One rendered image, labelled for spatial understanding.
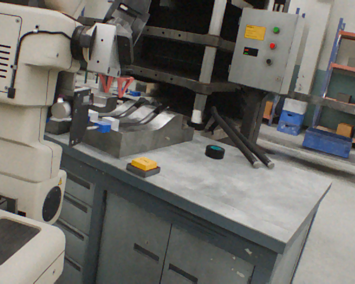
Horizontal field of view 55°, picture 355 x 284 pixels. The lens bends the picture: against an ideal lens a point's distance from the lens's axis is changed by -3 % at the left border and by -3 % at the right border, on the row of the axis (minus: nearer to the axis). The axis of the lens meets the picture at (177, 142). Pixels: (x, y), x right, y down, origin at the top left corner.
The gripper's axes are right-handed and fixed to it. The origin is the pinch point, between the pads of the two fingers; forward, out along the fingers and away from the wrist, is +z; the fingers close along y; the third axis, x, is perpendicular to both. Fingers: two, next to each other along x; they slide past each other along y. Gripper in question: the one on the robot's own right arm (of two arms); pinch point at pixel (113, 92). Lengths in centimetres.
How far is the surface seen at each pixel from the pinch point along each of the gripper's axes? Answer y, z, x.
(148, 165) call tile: -24.2, 17.4, 6.3
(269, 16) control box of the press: -18, -42, -85
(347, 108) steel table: -40, 17, -364
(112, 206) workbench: -9.7, 39.4, 3.4
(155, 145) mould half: -8.9, 19.7, -18.4
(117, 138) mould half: -6.8, 14.5, 2.3
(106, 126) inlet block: -2.4, 11.4, 3.6
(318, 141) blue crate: -17, 69, -379
